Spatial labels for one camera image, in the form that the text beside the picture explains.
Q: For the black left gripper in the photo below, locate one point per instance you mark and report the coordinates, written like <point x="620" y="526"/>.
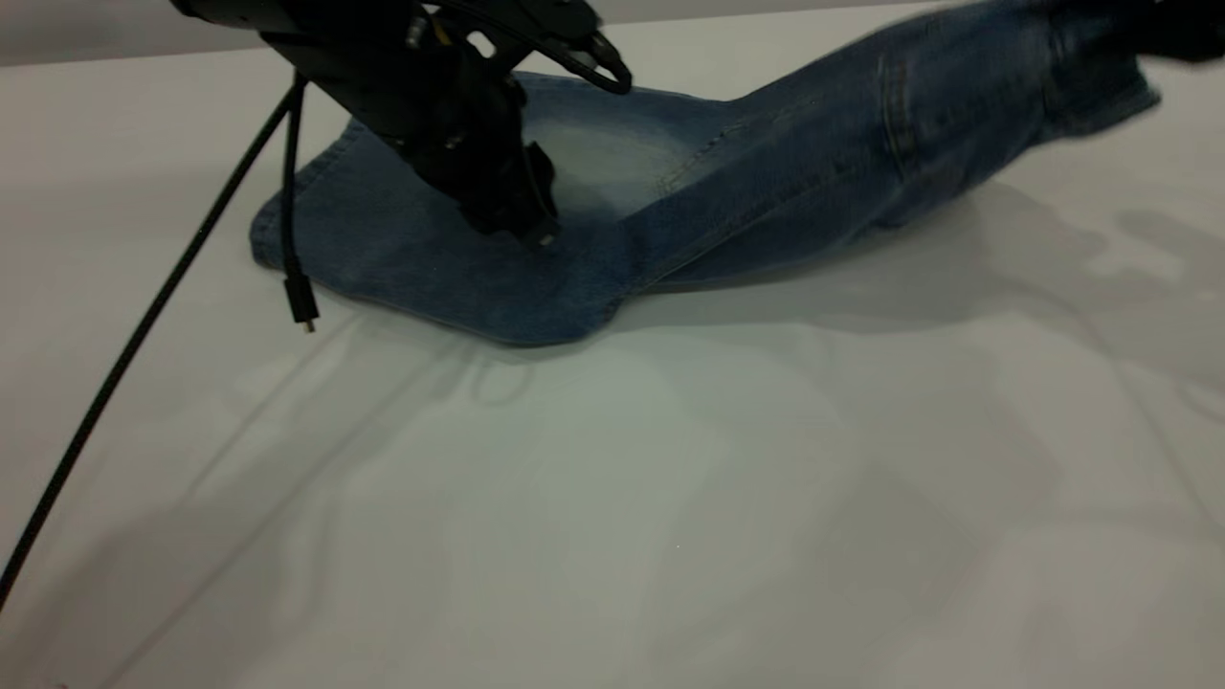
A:
<point x="450" y="124"/>

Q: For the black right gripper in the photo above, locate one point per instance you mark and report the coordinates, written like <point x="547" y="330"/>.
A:
<point x="1191" y="29"/>

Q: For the blue denim shorts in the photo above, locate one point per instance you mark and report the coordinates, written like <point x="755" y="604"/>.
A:
<point x="813" y="172"/>

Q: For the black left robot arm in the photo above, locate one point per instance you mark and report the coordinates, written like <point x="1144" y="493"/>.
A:
<point x="335" y="24"/>

